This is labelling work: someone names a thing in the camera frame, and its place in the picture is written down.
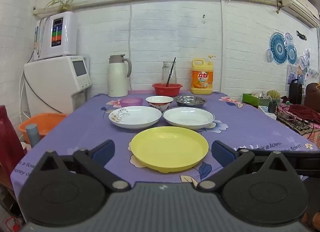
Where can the white air conditioner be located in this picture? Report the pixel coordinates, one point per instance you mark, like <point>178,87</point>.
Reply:
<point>295,0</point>

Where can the white water dispenser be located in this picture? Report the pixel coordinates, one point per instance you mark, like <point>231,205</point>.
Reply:
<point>50,84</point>

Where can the green box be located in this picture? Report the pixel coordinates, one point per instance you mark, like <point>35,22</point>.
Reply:
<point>252,99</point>

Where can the glass pitcher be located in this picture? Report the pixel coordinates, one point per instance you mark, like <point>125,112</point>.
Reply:
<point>172,72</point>

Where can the white blue-rimmed plate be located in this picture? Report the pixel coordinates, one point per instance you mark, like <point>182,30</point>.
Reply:
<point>188,117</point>

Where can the white thermos jug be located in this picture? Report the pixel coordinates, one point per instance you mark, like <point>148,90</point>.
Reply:
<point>117,79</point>

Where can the black appliance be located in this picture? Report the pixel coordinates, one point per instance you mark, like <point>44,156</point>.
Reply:
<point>296,92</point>

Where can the grey cylindrical cup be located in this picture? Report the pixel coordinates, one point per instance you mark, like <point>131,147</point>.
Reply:
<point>33,134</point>

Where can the red plastic basket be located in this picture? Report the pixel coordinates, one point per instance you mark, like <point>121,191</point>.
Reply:
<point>167,90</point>

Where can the black stirring stick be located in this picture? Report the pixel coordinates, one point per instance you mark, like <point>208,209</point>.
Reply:
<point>170,72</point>

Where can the dark red yarn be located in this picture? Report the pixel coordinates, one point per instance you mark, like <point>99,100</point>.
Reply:
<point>303,113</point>

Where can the purple plastic bowl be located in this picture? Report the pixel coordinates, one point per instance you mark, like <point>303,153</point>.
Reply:
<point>131,101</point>

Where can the white wall pipe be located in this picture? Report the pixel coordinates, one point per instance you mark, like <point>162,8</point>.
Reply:
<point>129,47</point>
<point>222,47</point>

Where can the orange plastic basin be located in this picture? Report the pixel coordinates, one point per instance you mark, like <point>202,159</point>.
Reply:
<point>47,122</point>

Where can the person's right hand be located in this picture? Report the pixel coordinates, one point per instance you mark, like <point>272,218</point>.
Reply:
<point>312,220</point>

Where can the black power adapter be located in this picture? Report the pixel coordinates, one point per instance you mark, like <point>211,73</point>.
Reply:
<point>272,107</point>

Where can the white water purifier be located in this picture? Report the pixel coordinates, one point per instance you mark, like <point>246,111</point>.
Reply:
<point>58,34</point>

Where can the white floral plate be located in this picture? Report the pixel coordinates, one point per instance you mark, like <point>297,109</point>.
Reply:
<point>136,116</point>

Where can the black wall sign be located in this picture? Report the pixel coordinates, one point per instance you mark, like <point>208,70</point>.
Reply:
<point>301,35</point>

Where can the white red-patterned ceramic bowl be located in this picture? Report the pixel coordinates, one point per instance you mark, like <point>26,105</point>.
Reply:
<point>160,102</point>

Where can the white power strip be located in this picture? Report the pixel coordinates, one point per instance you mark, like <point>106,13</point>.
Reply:
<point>265,111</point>

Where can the plaid patterned cloth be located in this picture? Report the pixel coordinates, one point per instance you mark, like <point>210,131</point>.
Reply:
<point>300,127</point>

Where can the green potted plant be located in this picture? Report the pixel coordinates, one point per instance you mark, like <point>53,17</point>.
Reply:
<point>66,0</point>

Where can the yellow plastic plate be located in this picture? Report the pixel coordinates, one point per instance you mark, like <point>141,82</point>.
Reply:
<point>170,147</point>

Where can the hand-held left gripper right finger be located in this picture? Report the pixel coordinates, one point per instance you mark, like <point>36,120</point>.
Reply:
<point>222,153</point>

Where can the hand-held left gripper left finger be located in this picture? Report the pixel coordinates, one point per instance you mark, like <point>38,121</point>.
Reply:
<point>104,151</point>

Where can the yellow detergent bottle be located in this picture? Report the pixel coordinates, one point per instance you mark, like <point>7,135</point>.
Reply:
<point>202,78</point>

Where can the stainless steel bowl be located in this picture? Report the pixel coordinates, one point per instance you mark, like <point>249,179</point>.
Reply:
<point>190,101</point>

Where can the blue paper fan decoration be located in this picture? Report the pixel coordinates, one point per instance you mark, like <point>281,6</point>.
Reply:
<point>278,47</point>

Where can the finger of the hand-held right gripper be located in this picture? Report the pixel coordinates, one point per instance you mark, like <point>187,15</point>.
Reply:
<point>262,153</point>

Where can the purple floral tablecloth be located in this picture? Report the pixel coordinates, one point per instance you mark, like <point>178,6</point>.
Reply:
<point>87,132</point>

